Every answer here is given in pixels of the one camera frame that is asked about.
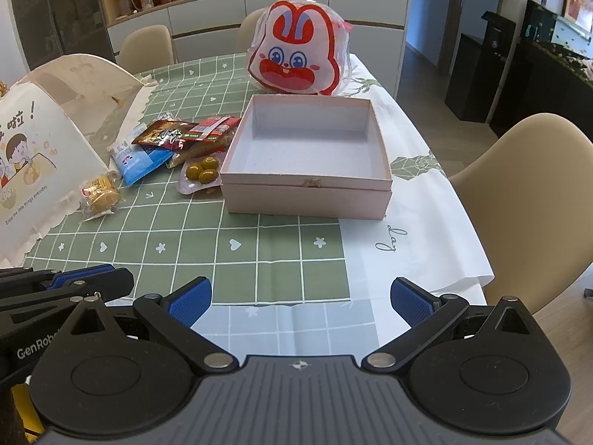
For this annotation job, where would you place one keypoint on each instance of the yellow round pastry packet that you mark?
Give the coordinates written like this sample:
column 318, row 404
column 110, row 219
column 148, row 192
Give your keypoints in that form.
column 99, row 197

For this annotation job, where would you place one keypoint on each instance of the black fish tank stand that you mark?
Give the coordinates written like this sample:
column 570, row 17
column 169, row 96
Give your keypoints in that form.
column 497, row 84

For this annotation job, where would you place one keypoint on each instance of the pink open gift box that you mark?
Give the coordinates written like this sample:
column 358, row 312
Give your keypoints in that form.
column 305, row 155

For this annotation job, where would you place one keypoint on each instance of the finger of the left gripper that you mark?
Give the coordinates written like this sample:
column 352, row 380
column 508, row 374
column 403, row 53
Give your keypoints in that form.
column 62, row 277

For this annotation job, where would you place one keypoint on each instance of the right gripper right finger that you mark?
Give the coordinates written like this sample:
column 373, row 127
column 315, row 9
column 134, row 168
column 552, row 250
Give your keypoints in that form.
column 432, row 320

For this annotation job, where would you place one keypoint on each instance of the dark red snack packet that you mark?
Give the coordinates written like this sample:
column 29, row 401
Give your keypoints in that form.
column 169, row 135

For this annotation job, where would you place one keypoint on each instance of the blue white snack packet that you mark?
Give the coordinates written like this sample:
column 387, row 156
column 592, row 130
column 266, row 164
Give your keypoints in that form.
column 135, row 162

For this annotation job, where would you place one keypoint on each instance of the beige chair right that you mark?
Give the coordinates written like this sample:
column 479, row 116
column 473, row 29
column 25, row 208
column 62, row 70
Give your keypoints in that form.
column 529, row 197

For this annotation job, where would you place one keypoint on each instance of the beige chair far left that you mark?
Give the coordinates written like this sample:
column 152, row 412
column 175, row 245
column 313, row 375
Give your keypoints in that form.
column 147, row 48

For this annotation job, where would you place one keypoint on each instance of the beige chair far middle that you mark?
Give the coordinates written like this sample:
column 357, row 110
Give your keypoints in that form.
column 250, row 30

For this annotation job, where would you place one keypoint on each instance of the red white bunny bag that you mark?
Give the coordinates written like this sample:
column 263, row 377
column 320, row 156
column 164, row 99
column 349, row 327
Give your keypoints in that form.
column 300, row 47

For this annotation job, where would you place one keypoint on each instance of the beige chair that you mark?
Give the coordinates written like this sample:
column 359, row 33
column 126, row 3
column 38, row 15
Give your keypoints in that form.
column 250, row 30
column 147, row 48
column 529, row 197

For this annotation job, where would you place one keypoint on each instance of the red white snack packet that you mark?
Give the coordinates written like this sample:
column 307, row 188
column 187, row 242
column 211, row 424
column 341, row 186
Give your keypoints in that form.
column 211, row 129

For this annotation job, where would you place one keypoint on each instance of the green grid tablecloth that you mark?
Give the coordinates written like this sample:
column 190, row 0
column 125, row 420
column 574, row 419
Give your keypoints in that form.
column 289, row 285

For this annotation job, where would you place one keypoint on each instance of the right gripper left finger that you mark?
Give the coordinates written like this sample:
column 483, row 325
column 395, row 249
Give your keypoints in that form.
column 168, row 320

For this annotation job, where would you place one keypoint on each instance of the white cartoon food cover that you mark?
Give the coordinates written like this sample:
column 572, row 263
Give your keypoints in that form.
column 58, row 125

